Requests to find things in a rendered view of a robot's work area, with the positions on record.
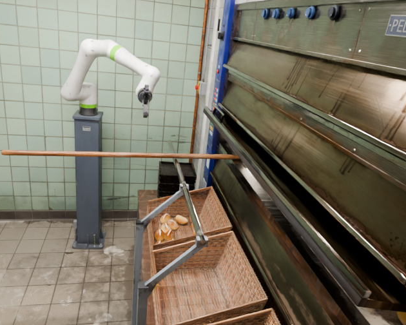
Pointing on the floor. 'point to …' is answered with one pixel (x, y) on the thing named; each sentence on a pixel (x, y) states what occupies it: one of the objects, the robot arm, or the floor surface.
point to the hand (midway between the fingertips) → (146, 104)
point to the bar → (145, 289)
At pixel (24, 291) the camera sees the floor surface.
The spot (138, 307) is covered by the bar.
